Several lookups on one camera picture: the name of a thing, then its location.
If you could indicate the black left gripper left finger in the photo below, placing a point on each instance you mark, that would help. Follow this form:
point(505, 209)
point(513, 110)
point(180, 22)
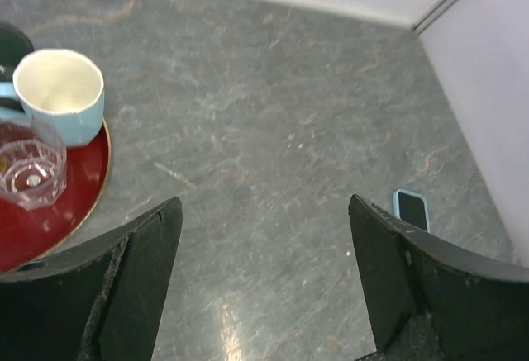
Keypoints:
point(101, 300)

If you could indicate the phone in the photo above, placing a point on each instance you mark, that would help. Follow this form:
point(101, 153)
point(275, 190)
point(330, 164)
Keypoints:
point(411, 207)

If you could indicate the light blue ceramic mug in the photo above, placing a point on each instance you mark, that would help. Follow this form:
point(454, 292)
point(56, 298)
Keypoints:
point(60, 87)

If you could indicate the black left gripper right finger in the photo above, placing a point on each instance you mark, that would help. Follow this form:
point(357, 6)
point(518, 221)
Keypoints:
point(418, 285)

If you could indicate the round red tray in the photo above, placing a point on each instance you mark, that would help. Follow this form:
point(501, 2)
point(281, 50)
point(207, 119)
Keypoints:
point(28, 235)

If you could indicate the clear glass cup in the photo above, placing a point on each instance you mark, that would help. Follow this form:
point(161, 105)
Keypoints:
point(33, 163)

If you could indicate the dark green cup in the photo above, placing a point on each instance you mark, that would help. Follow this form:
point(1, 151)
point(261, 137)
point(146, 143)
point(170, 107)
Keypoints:
point(15, 45)

